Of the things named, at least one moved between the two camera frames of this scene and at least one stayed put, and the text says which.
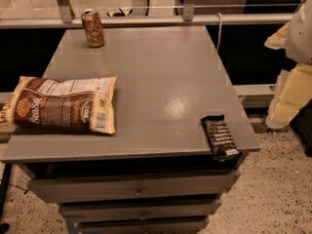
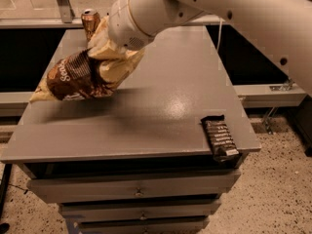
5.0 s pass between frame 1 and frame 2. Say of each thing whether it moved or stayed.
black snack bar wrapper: stayed
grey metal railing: stayed
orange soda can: stayed
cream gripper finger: moved
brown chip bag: moved
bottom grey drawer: stayed
